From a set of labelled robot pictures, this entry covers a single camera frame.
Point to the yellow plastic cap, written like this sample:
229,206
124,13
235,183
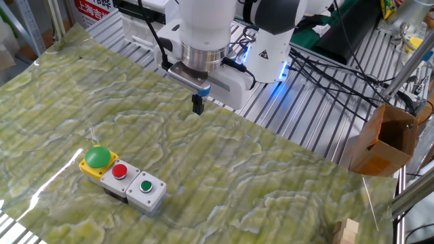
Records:
414,43

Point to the light wooden blocks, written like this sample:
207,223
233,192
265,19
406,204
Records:
347,232

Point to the slanted silver metal pole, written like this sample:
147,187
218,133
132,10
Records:
407,67

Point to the thin metal stand pole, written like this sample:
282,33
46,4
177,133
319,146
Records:
56,20

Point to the black rolled mat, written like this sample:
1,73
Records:
346,34

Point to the yellow green snack bag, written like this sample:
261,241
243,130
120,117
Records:
388,8

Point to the silver second robot arm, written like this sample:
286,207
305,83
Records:
410,13

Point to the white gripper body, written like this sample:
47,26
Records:
237,88

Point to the silver wrist camera blue caps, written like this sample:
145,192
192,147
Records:
186,79

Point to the grey box red button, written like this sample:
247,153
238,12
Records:
119,176

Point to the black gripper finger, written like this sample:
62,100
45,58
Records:
195,103
201,106

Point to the green cloth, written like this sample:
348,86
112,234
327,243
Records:
305,37

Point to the white crumpled paper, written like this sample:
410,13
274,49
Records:
321,30

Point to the yellow box green mushroom button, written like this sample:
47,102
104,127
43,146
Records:
97,157

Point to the brown cardboard box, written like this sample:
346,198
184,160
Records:
379,156

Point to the grey perforated shelf upright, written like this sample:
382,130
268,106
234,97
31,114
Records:
30,27

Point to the grey box small green button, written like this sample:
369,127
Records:
146,191

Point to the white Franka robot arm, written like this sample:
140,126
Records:
207,20

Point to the red white Chinese sign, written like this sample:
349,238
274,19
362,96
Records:
91,8

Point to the green marble pattern mat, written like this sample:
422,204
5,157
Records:
237,169

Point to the white plastic drawer box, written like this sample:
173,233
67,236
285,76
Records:
142,30

